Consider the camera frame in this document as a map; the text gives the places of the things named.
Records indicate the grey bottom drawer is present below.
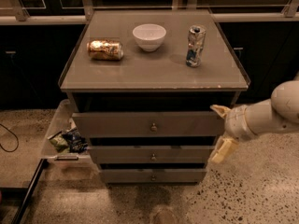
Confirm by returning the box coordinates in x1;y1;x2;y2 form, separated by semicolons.
100;169;206;184

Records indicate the clear plastic storage bin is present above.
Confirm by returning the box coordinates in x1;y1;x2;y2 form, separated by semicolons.
41;99;92;169

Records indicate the blue silver upright can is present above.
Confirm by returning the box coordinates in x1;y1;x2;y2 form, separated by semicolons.
186;25;206;67

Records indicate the white ceramic bowl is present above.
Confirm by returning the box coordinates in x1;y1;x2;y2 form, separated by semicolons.
133;23;166;52

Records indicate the dark blue snack bag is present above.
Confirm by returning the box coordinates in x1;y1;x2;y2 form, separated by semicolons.
63;128;88;153

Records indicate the gold crushed soda can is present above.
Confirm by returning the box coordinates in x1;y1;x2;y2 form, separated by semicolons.
87;39;123;61

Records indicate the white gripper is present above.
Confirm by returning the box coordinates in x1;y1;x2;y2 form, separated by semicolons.
208;105;257;163

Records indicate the black floor rail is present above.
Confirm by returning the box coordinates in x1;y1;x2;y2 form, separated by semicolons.
11;159;48;224

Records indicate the grey top drawer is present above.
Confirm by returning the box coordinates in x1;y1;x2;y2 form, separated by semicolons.
72;111;224;138

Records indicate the black floor cable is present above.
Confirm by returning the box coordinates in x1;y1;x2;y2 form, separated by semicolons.
0;123;20;153

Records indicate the green snack bag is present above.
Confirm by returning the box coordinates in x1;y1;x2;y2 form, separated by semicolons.
48;133;69;153

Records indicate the grey drawer cabinet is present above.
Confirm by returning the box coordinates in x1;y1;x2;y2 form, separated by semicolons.
60;10;249;171

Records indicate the grey drawer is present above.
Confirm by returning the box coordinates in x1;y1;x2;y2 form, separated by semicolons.
72;111;224;138
100;169;206;184
88;146;213;164

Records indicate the metal window frame rail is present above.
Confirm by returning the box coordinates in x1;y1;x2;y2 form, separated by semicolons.
0;0;299;24

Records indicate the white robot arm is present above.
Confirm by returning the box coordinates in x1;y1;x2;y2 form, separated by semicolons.
208;74;299;163

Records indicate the grey middle drawer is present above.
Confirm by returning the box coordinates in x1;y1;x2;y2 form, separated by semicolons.
88;146;213;164

